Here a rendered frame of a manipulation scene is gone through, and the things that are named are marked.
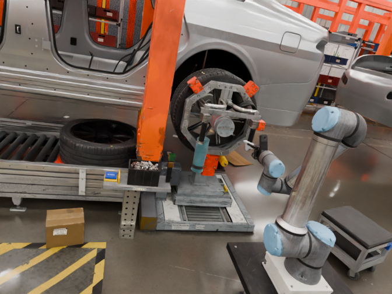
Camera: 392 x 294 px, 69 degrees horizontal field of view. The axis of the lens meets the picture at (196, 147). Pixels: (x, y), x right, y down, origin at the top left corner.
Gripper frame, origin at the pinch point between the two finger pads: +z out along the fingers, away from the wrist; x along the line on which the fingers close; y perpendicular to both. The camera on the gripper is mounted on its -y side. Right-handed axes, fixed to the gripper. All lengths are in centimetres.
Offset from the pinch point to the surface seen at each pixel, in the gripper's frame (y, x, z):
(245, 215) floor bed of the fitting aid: 75, 21, 19
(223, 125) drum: -4.3, -18.8, 11.7
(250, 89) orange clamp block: -28.2, 0.4, 26.1
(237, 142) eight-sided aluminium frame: 12.9, 0.7, 26.3
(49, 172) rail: 47, -131, 25
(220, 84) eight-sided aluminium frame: -28.5, -22.3, 26.2
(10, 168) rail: 45, -155, 25
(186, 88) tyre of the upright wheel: -21, -43, 35
